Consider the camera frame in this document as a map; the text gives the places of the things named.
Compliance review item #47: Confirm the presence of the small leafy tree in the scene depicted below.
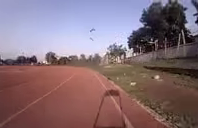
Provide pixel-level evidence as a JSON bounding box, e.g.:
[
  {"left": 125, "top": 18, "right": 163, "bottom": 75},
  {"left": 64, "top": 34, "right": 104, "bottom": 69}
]
[{"left": 106, "top": 43, "right": 127, "bottom": 64}]

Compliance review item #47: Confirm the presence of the row of distant trees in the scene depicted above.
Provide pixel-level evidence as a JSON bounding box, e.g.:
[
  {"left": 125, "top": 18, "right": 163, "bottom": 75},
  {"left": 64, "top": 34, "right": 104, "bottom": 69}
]
[{"left": 0, "top": 50, "right": 103, "bottom": 66}]

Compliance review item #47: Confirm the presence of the grass and dirt verge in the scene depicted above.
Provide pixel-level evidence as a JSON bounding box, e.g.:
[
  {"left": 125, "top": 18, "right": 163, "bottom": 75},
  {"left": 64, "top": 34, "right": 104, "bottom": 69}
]
[{"left": 86, "top": 63, "right": 198, "bottom": 128}]

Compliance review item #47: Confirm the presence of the red running track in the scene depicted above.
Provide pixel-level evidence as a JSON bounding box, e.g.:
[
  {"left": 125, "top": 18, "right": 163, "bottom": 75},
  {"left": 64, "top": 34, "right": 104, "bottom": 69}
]
[{"left": 0, "top": 65, "right": 175, "bottom": 128}]

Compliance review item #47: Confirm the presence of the cluster of tall trees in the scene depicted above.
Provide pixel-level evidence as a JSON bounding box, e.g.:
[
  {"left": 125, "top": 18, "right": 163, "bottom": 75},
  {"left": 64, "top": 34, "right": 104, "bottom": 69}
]
[{"left": 126, "top": 0, "right": 193, "bottom": 53}]

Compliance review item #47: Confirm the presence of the row of pale posts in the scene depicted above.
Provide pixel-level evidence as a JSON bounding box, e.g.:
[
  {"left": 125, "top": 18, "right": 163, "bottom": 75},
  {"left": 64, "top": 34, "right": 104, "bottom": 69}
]
[{"left": 138, "top": 29, "right": 198, "bottom": 56}]

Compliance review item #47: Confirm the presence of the grey concrete wall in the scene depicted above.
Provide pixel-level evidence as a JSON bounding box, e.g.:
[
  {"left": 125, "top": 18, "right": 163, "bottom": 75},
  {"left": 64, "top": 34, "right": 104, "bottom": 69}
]
[{"left": 125, "top": 39, "right": 198, "bottom": 66}]

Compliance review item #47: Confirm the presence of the dark low wall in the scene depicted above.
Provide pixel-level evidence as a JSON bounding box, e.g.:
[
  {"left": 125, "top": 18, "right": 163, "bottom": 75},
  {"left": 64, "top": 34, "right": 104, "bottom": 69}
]
[{"left": 143, "top": 64, "right": 198, "bottom": 80}]

